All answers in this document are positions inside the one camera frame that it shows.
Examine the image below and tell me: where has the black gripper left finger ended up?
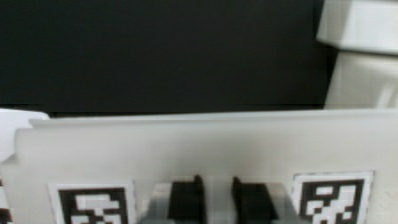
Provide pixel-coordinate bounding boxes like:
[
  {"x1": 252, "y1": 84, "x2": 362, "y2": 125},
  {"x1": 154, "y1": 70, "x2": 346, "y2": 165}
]
[{"x1": 166, "y1": 175, "x2": 206, "y2": 224}]

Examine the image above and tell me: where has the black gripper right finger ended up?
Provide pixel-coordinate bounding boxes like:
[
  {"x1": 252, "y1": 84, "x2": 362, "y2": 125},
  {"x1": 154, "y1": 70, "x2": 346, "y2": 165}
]
[{"x1": 230, "y1": 177, "x2": 277, "y2": 224}]

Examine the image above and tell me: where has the white door panel with knob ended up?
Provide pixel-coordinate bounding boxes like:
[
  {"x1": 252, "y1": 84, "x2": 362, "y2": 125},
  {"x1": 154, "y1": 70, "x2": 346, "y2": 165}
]
[{"x1": 0, "y1": 110, "x2": 398, "y2": 224}]

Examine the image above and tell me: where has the white cabinet body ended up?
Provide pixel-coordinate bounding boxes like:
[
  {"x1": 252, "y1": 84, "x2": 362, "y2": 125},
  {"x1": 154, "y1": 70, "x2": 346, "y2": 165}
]
[{"x1": 316, "y1": 0, "x2": 398, "y2": 109}]

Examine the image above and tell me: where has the white tag base sheet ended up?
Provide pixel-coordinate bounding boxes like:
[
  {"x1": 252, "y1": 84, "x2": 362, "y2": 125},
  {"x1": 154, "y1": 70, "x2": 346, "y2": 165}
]
[{"x1": 0, "y1": 108, "x2": 49, "y2": 163}]

